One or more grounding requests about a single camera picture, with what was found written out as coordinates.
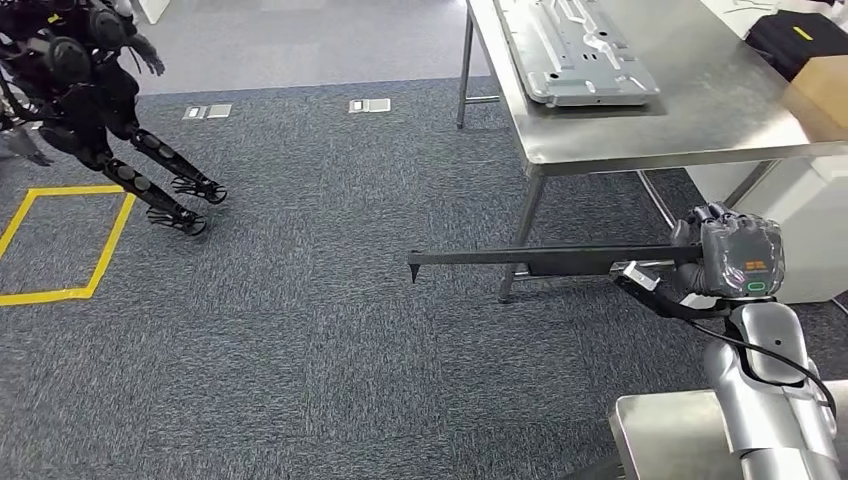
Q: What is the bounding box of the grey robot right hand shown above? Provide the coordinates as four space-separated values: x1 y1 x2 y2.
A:
670 201 787 299

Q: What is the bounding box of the black plastic plate frame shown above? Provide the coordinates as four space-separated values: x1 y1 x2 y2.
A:
407 243 705 285

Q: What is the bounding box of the grey metal panel part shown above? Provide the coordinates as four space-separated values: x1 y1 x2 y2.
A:
493 0 662 109

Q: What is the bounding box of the brown cardboard box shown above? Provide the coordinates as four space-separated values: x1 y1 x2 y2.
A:
781 54 848 144

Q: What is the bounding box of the black zip case yellow label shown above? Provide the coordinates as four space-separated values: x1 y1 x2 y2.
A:
745 9 848 82

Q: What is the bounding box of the yellow floor tape square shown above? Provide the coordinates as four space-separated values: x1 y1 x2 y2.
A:
0 185 138 308

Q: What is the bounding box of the black humanoid robot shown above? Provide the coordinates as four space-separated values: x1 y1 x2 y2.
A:
0 0 230 238

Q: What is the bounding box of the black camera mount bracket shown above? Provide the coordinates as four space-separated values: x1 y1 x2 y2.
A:
612 271 733 323

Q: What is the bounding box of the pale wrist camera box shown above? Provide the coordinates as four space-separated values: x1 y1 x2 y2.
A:
621 260 662 293

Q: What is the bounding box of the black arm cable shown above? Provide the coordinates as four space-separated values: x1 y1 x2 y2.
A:
685 317 839 422

